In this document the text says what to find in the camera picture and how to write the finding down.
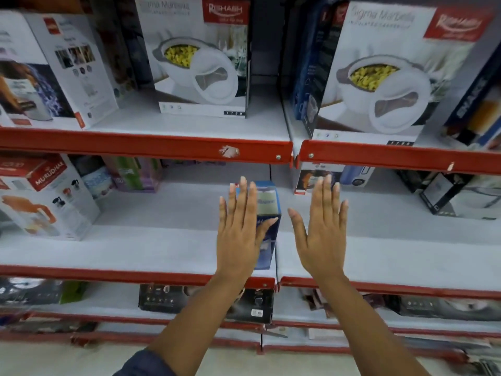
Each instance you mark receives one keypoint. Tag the dark grey appliance box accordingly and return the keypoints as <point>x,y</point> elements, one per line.
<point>438,307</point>

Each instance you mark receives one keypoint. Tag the dark blue sleeve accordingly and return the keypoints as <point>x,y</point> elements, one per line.
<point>145,366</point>

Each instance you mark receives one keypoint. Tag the white and red kettle box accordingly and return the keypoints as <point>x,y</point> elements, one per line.
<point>43,195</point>

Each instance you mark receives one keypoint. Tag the dark blue product box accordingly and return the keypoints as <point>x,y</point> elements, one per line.
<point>313,54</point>

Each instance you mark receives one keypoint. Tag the white box with blue appliance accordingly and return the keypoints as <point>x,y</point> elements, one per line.
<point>352,174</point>

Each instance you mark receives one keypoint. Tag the small black product box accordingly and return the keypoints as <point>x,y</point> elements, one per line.
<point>415,180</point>

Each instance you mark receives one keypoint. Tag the person's left forearm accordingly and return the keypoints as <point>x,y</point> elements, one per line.
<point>199,321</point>

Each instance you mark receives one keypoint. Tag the blue and white product box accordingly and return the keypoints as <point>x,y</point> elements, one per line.
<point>269,201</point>

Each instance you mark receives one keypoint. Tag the black and white product box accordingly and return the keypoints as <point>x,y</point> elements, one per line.
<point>462,197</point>

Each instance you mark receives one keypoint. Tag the person's left hand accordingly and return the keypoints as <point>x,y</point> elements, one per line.
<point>237,246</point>

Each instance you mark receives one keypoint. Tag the person's right forearm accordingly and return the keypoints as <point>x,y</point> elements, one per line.
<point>364,328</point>

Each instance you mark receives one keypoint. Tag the light blue product box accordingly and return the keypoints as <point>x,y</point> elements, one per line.
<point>96,178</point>

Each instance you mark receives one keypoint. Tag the person's left thumb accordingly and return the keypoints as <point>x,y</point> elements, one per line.
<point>267,230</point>

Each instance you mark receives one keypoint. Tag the blue juicer box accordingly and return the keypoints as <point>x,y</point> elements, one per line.
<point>477,109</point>

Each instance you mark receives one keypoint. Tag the person's right little finger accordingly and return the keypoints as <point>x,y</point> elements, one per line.
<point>343,216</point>

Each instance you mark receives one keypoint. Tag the black appliance box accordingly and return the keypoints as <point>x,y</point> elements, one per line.
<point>164,299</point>

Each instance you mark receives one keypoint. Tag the person's left little finger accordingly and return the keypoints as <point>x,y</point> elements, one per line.
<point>222,215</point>

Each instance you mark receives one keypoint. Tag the person's right middle finger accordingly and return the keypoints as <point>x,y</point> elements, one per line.
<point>327,201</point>

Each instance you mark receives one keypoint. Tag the purple and green product box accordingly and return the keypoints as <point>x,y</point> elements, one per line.
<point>135,174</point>

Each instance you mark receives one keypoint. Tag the white and brown product box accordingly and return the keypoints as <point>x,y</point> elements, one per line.
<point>315,301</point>

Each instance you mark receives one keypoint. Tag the person's left middle finger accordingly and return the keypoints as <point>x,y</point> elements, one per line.
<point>241,201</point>

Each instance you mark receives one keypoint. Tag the grey and green product box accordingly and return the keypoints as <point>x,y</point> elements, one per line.
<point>35,291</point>

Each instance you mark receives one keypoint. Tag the white casserole box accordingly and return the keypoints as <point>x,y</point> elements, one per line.
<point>195,54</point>
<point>383,82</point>

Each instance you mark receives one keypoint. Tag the person's right thumb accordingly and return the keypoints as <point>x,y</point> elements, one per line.
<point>297,227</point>

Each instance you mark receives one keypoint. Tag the person's right hand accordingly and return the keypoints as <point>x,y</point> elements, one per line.
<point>323,246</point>

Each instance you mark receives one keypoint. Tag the white appliance box with photos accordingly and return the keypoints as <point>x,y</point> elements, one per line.
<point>58,70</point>

